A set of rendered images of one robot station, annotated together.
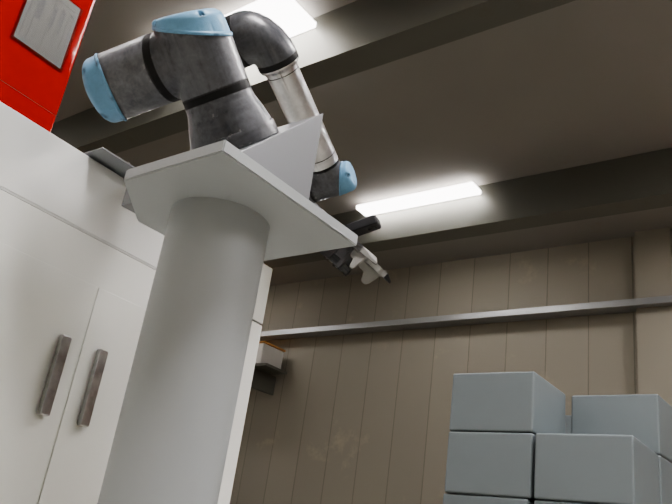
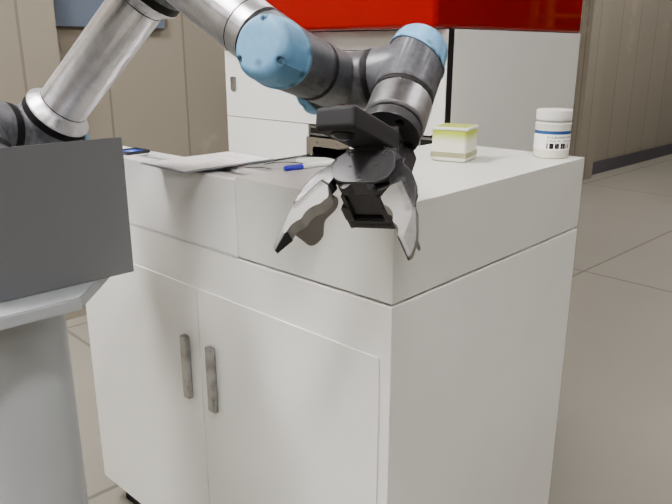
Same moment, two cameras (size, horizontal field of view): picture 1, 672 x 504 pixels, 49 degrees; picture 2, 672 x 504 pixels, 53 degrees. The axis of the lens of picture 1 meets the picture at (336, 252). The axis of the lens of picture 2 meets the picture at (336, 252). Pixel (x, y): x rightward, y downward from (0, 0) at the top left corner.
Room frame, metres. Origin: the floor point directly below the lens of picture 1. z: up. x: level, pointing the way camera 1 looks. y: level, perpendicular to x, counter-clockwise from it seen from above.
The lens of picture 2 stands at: (1.73, -0.77, 1.18)
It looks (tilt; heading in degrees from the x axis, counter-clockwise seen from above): 17 degrees down; 97
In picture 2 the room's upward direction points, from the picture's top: straight up
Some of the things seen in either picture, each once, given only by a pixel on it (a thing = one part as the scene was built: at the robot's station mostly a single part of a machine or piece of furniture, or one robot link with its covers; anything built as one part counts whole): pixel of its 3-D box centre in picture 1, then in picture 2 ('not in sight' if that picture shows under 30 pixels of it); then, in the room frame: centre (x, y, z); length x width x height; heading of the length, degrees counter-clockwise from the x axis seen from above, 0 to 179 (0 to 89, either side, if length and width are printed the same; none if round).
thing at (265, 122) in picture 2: not in sight; (322, 108); (1.47, 1.11, 1.02); 0.81 x 0.03 x 0.40; 144
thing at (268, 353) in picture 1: (258, 357); not in sight; (8.50, 0.72, 2.41); 0.47 x 0.39 x 0.27; 51
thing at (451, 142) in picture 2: not in sight; (454, 142); (1.80, 0.59, 1.00); 0.07 x 0.07 x 0.07; 69
